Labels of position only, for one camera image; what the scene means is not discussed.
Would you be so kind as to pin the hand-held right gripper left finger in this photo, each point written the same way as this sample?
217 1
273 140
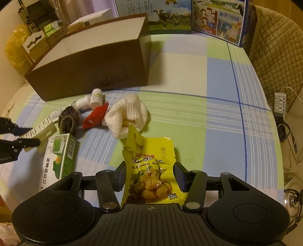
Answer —
122 177

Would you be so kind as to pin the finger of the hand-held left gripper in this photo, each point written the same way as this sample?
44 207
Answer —
20 130
28 142

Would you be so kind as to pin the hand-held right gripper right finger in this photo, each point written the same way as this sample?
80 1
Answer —
179 177

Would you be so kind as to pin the green white medicine box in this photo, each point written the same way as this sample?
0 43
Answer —
59 160

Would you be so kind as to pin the yellow chestnut snack packet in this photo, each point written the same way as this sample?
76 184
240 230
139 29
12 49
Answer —
146 151

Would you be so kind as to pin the dark dried fruit packet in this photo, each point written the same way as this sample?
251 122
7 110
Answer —
67 120

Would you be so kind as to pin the red candy packet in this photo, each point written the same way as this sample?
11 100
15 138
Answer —
94 116

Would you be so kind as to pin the cream plastic block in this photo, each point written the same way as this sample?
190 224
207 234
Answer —
47 134

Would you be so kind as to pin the white ribbed plastic strip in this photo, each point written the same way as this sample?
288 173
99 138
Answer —
43 123

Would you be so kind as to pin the white knit cloth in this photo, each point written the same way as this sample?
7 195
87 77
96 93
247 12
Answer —
123 111

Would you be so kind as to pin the white plastic bottle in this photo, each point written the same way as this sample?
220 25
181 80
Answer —
81 103

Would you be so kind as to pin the white pill bottle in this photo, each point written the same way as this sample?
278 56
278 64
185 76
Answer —
96 98

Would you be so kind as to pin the yellow plastic bag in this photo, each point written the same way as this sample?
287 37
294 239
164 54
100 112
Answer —
16 47

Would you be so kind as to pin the checked tablecloth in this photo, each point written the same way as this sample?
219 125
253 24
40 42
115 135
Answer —
189 94

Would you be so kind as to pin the brown cardboard hang-tab box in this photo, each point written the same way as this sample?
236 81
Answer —
33 47

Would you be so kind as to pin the small green boxes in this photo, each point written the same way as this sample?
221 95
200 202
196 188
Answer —
53 28

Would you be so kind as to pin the black power adapter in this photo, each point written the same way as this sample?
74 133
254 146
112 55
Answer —
281 127

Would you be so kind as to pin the black metal rack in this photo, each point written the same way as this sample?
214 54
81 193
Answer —
35 14

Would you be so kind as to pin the clear glass vessel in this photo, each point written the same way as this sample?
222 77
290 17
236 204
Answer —
294 203

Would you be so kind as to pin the white power strip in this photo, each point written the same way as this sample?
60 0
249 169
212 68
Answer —
280 103

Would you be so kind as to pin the white printed box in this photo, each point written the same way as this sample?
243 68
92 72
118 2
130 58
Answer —
90 20

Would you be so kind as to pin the quilted chair cover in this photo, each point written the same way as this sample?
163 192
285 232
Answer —
277 52

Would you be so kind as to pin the dark blue milk carton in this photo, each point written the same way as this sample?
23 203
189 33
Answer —
220 21

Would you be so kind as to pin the light blue milk carton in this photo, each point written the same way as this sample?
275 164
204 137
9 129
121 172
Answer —
165 16

